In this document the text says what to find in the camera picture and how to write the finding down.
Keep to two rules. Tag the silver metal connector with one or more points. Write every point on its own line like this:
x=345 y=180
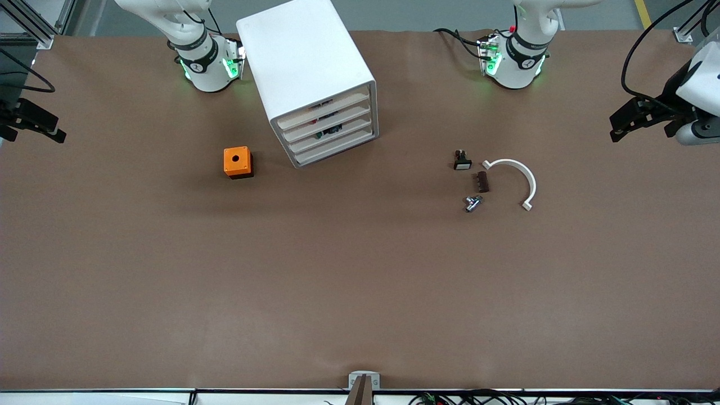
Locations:
x=472 y=203

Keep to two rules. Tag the orange box with black base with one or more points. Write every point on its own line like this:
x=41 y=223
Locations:
x=242 y=166

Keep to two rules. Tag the white drawer cabinet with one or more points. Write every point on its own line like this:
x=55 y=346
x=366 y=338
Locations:
x=298 y=50

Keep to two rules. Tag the white plastic drawer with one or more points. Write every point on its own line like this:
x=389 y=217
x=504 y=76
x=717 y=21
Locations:
x=349 y=140
x=349 y=115
x=349 y=102
x=349 y=128

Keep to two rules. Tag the aluminium frame corner bracket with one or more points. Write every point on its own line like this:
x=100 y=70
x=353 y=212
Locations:
x=683 y=35

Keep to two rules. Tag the grey metal table bracket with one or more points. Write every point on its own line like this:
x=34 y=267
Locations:
x=364 y=377

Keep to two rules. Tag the small brown block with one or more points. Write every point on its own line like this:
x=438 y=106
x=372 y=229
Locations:
x=482 y=182

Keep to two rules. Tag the green push button switch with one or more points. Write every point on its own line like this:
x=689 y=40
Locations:
x=331 y=132

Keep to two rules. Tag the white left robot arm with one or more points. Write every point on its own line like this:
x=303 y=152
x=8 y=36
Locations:
x=514 y=64

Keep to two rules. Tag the small black switch white face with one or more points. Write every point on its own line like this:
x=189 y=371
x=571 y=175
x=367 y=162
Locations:
x=462 y=162

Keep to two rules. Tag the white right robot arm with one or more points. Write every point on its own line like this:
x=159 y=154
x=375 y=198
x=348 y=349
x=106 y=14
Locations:
x=205 y=64

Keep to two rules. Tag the aluminium profile frame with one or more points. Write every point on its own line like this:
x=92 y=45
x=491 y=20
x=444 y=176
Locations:
x=34 y=22

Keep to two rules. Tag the white curved plastic piece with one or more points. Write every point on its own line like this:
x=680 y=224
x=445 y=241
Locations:
x=525 y=169

